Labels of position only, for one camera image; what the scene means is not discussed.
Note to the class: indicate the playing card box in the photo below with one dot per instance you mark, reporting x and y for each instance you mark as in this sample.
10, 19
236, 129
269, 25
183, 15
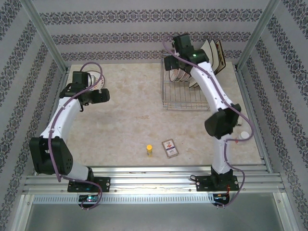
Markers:
170, 148

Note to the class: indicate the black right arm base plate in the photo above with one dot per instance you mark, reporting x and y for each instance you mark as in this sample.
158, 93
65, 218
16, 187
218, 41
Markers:
204, 184

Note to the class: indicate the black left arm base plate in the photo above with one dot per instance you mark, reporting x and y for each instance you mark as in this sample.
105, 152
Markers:
103, 184

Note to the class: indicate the floral square plate dark rim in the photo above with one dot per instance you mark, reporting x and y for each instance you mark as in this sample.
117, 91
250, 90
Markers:
220, 57

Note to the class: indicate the small yellow capped bottle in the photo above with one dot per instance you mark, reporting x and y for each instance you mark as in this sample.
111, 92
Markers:
149, 150

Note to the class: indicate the aluminium frame post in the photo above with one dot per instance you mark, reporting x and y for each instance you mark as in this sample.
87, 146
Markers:
258, 31
45, 36

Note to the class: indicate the grey metal sheet panel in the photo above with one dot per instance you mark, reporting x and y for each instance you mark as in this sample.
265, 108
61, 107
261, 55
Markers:
154, 216

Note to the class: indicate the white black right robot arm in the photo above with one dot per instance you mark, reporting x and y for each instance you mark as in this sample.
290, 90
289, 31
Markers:
209, 86

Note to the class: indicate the aluminium side rail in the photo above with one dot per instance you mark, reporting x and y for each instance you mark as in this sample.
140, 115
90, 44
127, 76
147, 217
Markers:
64, 77
243, 83

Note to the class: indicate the round plate blue rim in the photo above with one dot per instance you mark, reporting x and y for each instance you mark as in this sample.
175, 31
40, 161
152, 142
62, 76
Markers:
99, 83
173, 75

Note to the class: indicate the aluminium mounting rail beams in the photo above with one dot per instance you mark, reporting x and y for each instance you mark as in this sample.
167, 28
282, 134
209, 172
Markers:
154, 180

